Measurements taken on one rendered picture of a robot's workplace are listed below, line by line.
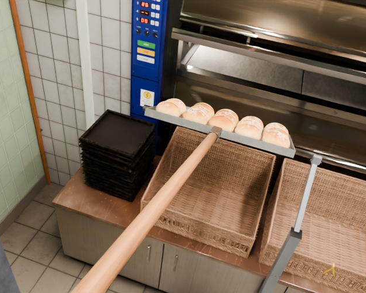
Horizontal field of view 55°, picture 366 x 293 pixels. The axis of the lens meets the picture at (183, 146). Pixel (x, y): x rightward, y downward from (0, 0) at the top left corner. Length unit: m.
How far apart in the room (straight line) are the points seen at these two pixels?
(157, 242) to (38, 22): 1.27
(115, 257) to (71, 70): 1.68
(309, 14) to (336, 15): 0.10
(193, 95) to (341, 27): 0.74
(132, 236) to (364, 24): 1.31
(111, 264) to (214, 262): 1.32
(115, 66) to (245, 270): 1.19
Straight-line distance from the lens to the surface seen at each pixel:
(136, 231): 0.52
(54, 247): 2.45
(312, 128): 1.81
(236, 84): 1.72
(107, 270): 0.45
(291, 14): 1.57
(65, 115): 2.28
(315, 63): 1.48
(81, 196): 1.91
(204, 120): 1.32
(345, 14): 1.59
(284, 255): 1.51
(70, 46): 2.00
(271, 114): 1.79
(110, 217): 1.81
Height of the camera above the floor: 2.00
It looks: 40 degrees down
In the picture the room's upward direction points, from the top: 8 degrees clockwise
